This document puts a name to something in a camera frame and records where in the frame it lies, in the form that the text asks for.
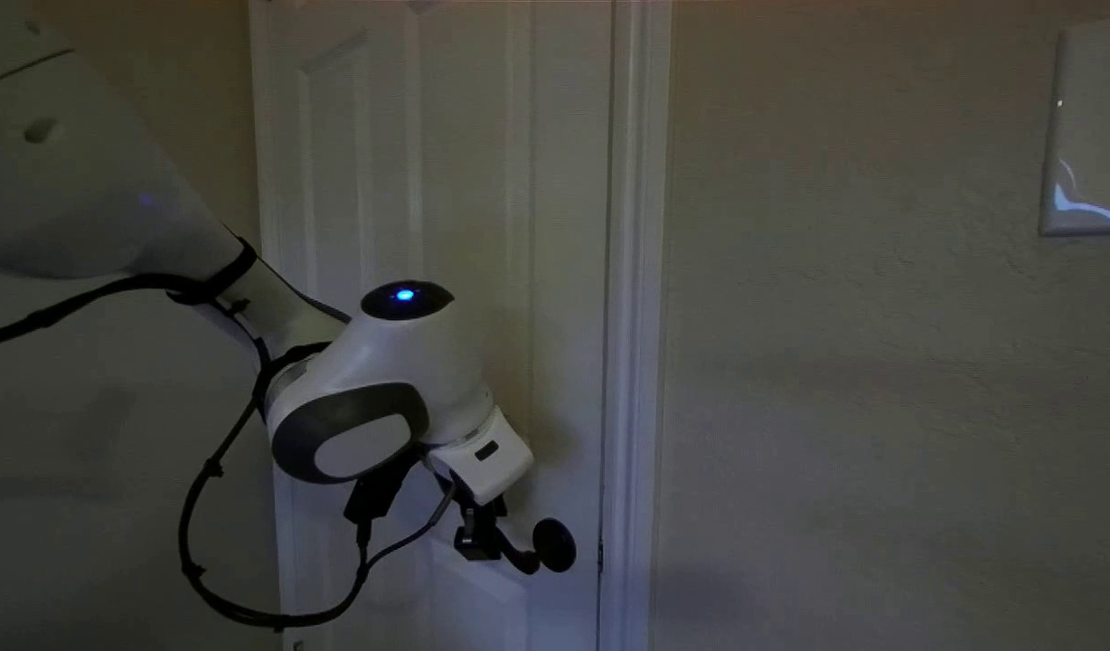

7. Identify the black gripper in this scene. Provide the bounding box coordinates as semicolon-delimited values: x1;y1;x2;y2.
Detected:
447;490;545;580

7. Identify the black lever door handle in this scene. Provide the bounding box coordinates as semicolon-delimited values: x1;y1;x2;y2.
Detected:
499;512;583;580

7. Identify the white panelled door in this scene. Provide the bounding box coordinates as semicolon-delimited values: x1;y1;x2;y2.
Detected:
245;0;618;651

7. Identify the white door frame trim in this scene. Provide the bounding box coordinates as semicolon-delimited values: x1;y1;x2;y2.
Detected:
598;0;677;651

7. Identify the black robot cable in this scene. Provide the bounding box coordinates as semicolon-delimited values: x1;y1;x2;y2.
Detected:
0;268;463;634

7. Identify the white light switch plate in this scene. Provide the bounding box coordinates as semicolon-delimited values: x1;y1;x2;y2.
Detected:
1037;19;1110;240

